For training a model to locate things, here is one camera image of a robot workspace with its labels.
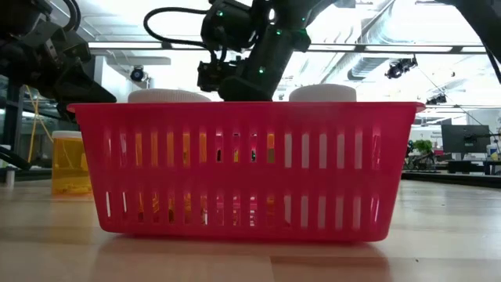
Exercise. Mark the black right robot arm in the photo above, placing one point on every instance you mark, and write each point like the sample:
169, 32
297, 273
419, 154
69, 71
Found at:
231, 27

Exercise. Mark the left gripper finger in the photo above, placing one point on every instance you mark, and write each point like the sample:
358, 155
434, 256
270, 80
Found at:
88, 92

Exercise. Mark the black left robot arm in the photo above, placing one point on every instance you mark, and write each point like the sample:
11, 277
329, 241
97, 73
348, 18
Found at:
15, 58

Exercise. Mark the small white cylinder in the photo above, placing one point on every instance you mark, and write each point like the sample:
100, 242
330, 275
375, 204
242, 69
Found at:
9, 177

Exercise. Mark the red slotted plastic basket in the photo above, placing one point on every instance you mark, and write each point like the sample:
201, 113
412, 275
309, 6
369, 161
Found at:
235, 180

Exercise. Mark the black computer monitor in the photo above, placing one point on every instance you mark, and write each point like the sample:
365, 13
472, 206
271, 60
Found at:
466, 139

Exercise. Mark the green background plant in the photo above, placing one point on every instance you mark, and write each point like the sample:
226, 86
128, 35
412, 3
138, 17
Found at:
422, 147

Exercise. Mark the orange pill bottle white cap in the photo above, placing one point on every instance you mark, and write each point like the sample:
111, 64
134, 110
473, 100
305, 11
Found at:
168, 96
68, 164

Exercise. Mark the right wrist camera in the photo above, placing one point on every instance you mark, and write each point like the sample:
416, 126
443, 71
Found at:
211, 74

